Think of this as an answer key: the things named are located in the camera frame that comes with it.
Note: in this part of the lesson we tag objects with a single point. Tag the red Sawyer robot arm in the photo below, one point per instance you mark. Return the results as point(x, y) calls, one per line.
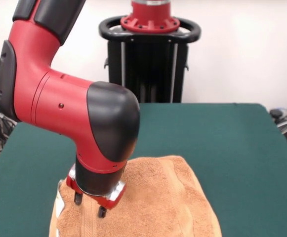
point(59, 98)

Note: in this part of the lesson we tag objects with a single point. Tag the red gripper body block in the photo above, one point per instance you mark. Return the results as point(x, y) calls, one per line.
point(108, 201)

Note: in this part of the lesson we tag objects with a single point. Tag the small black power adapter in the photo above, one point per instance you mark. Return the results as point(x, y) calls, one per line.
point(276, 113)

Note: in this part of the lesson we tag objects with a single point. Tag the white round object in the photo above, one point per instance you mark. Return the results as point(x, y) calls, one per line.
point(284, 126)

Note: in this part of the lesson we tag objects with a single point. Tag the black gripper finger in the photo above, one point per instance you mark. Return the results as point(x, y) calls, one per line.
point(77, 198)
point(101, 212)

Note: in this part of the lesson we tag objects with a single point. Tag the tan terry towel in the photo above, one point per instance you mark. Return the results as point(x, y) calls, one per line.
point(158, 197)

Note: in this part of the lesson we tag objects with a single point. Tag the dark green table cloth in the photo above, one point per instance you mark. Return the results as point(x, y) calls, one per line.
point(232, 160)

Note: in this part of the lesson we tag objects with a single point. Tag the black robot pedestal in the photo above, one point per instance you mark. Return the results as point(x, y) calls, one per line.
point(155, 74)

